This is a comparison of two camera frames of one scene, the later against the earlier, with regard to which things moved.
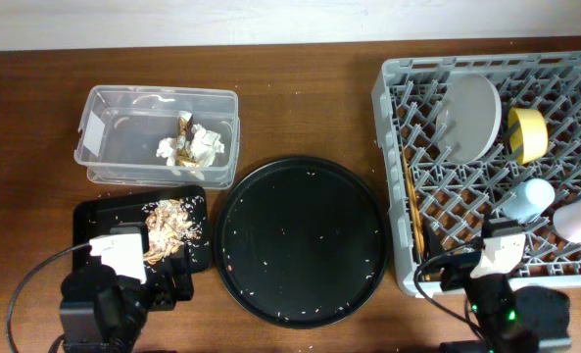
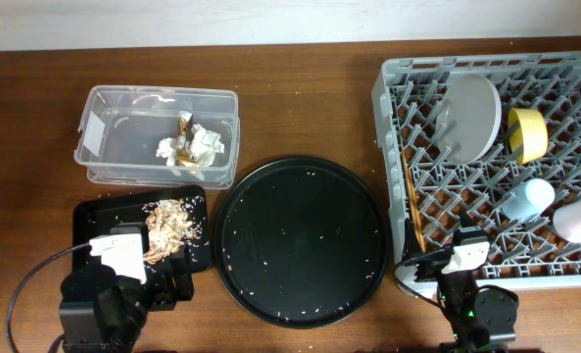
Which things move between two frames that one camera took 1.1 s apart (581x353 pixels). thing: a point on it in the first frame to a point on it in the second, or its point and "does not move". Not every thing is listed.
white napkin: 204,146 does not move
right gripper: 459,265 to 431,262
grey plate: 468,117 does not move
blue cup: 529,200 does not move
